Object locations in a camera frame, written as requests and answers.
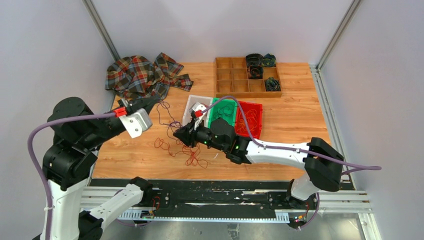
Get plaid cloth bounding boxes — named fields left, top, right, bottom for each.
left=105, top=52, right=194, bottom=100

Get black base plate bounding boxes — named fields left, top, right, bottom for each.
left=89, top=178, right=319, bottom=220

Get red plastic bin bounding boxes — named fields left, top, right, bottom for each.
left=234, top=101, right=263, bottom=139

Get white plastic bin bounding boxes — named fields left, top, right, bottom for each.
left=181, top=94, right=213, bottom=126

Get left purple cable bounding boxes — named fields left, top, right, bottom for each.
left=27, top=106, right=153, bottom=240

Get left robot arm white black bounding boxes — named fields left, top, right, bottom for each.
left=27, top=96, right=160, bottom=240

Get wooden compartment tray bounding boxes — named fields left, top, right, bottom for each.
left=214, top=57, right=283, bottom=99

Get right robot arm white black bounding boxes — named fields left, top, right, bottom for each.
left=173, top=118, right=344, bottom=209

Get blue green rolled belt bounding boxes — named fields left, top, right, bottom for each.
left=262, top=53, right=277, bottom=68

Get green rolled belt lower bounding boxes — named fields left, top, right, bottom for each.
left=264, top=77, right=281, bottom=92

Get black rolled belt top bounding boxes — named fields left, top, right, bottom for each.
left=245, top=53, right=263, bottom=67

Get orange wires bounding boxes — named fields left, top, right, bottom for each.
left=237, top=107, right=263, bottom=133

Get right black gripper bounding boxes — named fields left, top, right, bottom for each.
left=173, top=117, right=227, bottom=153

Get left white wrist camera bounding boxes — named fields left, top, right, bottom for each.
left=119, top=108, right=153, bottom=139

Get purple wire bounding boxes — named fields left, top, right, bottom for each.
left=155, top=99, right=183, bottom=142

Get green plastic bin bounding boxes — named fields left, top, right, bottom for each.
left=207, top=99, right=238, bottom=128

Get black rolled belt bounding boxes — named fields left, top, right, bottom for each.
left=245, top=53, right=263, bottom=67
left=248, top=65, right=264, bottom=80

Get black rolled belt middle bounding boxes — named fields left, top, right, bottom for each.
left=248, top=65, right=264, bottom=80

